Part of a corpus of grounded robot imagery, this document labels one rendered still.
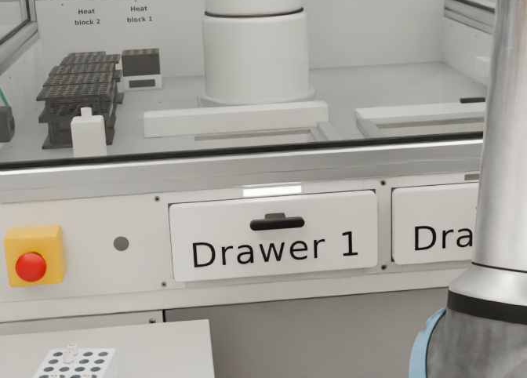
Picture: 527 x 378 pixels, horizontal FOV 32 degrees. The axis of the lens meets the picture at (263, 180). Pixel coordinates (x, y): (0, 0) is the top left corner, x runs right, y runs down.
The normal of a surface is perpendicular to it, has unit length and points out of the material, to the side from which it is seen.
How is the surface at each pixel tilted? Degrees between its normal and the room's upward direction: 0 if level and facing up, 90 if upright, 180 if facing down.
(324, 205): 90
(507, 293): 27
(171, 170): 90
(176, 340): 0
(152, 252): 90
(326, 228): 90
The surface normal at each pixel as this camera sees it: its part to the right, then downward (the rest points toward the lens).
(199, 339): -0.04, -0.96
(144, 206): 0.10, 0.29
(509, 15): -0.88, -0.08
